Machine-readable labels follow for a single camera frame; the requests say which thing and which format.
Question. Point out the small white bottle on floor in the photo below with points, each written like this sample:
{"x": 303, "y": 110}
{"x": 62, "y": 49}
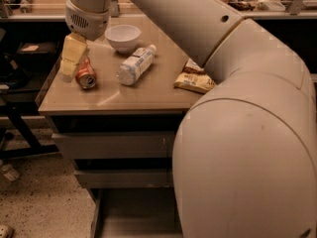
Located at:
{"x": 9, "y": 172}

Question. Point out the white bowl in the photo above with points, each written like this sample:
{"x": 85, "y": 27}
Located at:
{"x": 123, "y": 38}

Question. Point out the middle drawer grey front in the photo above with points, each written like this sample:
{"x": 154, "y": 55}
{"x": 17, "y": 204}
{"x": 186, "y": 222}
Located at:
{"x": 124, "y": 178}

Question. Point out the black bag on shelf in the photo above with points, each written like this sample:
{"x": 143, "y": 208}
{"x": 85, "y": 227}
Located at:
{"x": 36, "y": 56}

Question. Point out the black stand leg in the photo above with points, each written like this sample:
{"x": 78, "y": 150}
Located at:
{"x": 35, "y": 147}

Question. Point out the brown chip bag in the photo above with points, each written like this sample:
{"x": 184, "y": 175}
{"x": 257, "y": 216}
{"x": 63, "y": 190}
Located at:
{"x": 194, "y": 78}

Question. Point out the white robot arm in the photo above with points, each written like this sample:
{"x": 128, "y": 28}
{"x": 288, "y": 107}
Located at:
{"x": 244, "y": 156}

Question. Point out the top drawer grey front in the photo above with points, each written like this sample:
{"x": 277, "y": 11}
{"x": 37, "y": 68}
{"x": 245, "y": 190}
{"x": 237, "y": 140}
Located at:
{"x": 115, "y": 145}

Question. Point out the red coke can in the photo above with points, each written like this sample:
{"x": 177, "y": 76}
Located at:
{"x": 86, "y": 76}

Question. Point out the drawer grey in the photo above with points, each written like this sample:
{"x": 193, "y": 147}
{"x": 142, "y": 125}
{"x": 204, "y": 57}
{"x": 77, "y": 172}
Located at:
{"x": 115, "y": 145}
{"x": 124, "y": 178}

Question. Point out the clear plastic water bottle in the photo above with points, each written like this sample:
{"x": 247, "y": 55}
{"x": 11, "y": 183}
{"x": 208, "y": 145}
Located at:
{"x": 136, "y": 64}

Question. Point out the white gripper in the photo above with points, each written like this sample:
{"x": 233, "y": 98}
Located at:
{"x": 86, "y": 23}

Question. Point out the open bottom drawer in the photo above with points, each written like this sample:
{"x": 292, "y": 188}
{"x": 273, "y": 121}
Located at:
{"x": 135, "y": 213}

